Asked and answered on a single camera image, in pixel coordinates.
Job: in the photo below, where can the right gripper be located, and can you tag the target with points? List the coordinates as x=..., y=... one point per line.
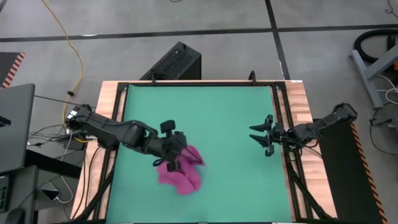
x=289, y=138

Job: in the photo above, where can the black orange-striped floor mat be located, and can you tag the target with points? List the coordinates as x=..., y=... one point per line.
x=9, y=65
x=345, y=174

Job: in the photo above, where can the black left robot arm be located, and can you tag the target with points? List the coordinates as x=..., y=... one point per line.
x=105, y=130

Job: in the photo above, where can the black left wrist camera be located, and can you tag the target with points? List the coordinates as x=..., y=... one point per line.
x=168, y=126

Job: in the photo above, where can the grey metal stand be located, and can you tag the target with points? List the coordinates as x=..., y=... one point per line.
x=371, y=70

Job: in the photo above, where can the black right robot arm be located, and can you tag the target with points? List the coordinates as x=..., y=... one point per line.
x=314, y=127

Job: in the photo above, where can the grey laptop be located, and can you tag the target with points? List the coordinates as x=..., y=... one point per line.
x=15, y=130

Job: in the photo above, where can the black metal table frame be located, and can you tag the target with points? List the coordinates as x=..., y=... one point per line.
x=279, y=85

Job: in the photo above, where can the magenta towel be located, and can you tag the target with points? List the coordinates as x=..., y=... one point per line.
x=183, y=179

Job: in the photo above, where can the black computer mouse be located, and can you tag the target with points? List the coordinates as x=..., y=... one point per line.
x=15, y=216

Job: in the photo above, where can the black keypad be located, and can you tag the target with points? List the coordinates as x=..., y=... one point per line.
x=3, y=194

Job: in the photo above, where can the dark grey desk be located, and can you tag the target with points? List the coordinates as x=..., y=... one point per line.
x=25, y=193

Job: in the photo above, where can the black computer tower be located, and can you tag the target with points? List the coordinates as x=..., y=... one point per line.
x=177, y=62

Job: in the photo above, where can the green table mat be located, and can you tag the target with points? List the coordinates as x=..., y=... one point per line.
x=217, y=186

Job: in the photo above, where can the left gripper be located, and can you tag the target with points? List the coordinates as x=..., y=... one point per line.
x=171, y=147

